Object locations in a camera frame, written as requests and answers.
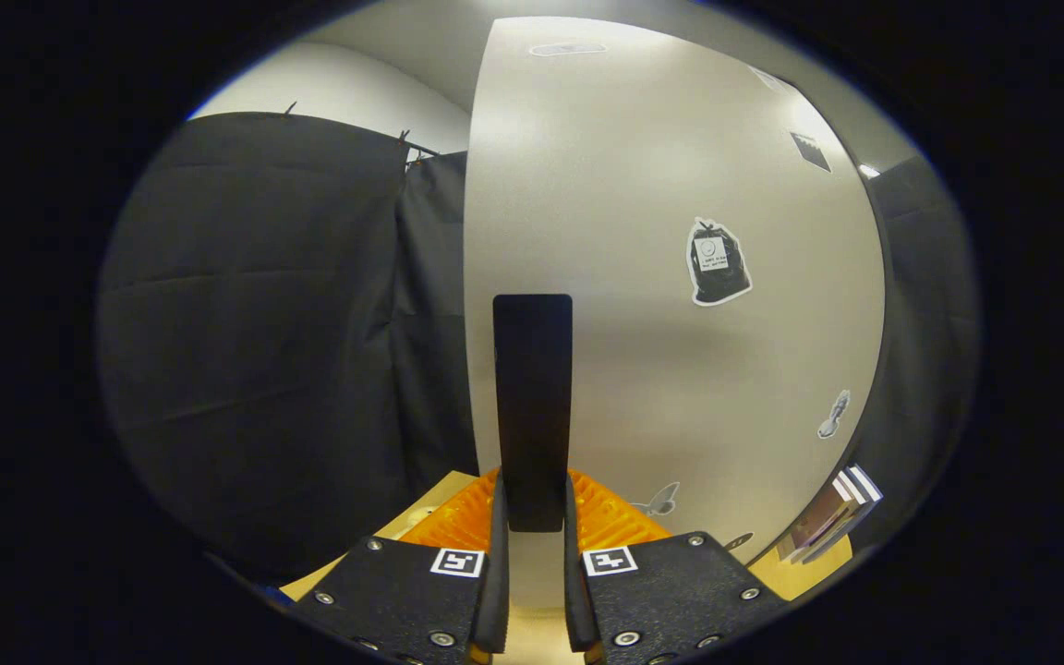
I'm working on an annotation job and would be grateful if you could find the black backdrop cloth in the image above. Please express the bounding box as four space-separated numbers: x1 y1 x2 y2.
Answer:
96 111 984 583

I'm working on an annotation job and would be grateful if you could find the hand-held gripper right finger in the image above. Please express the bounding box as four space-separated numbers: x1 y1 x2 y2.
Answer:
562 469 790 665

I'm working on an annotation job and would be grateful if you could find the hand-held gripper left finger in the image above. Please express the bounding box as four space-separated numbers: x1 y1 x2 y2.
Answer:
287 469 510 665

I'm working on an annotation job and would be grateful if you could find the black door handle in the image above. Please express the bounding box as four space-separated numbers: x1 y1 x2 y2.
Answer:
492 294 574 534

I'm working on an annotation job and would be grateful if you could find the white spine book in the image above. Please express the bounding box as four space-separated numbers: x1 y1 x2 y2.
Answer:
800 476 870 560

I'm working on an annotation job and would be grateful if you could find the beige cabinet door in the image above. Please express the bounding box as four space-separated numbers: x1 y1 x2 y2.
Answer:
463 16 887 611

